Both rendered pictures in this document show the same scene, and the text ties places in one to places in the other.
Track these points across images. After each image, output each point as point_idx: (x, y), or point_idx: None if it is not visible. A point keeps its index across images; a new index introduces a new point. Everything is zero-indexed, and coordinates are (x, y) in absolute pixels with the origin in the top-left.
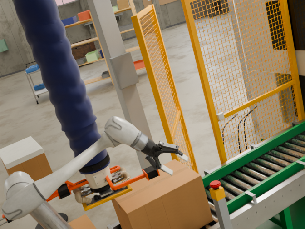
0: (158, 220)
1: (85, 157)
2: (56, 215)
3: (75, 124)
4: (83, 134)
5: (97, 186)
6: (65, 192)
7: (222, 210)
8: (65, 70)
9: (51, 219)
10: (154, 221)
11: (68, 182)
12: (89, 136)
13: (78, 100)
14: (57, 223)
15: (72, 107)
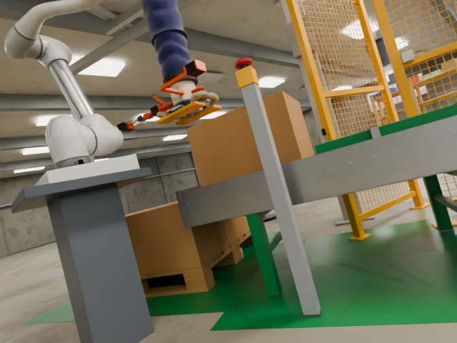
0: (221, 145)
1: (61, 1)
2: (67, 77)
3: (153, 32)
4: (160, 43)
5: (174, 103)
6: (155, 109)
7: (249, 105)
8: None
9: (60, 79)
10: (215, 147)
11: (160, 102)
12: (164, 44)
13: (156, 6)
14: (64, 84)
15: (149, 14)
